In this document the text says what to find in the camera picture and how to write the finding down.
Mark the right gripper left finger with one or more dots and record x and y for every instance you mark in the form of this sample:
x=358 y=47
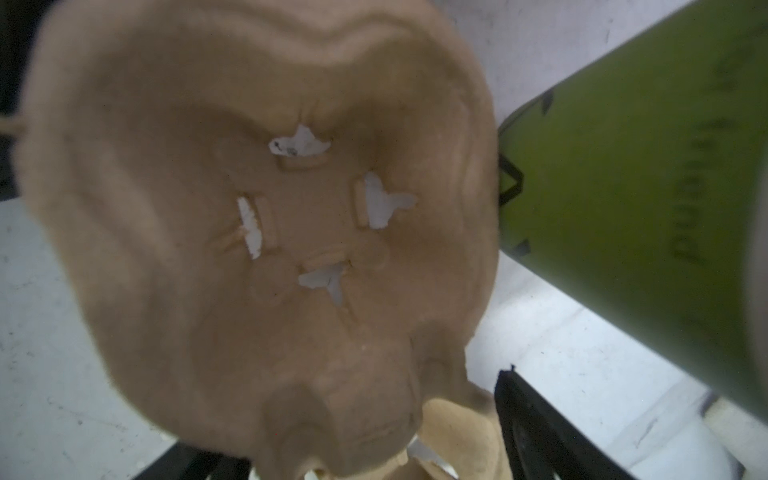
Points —
x=184 y=462

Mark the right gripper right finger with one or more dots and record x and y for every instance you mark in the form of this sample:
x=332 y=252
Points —
x=542 y=444

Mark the single brown pulp cup carrier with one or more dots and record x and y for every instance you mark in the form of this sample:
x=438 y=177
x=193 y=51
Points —
x=279 y=221

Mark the green paper cup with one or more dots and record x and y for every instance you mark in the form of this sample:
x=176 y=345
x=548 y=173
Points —
x=638 y=186

